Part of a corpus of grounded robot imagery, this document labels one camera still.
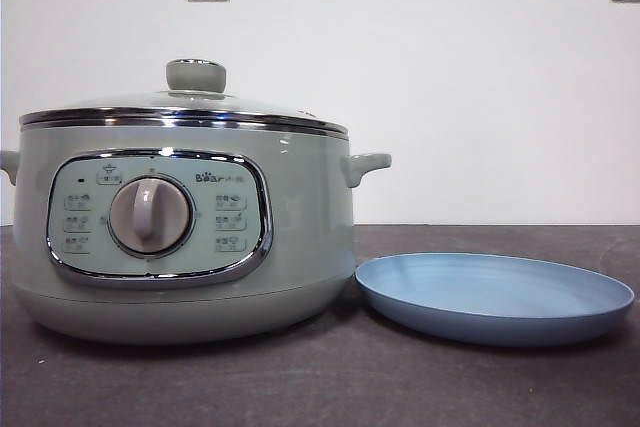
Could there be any glass lid with green knob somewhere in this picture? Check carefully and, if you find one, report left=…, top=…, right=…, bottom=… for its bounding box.
left=19, top=58, right=346, bottom=132

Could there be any pale green electric steamer pot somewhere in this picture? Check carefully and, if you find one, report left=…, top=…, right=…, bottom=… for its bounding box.
left=0, top=119, right=393, bottom=346

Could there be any blue round plate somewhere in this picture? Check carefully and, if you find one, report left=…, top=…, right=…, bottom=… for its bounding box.
left=354, top=251, right=636, bottom=348

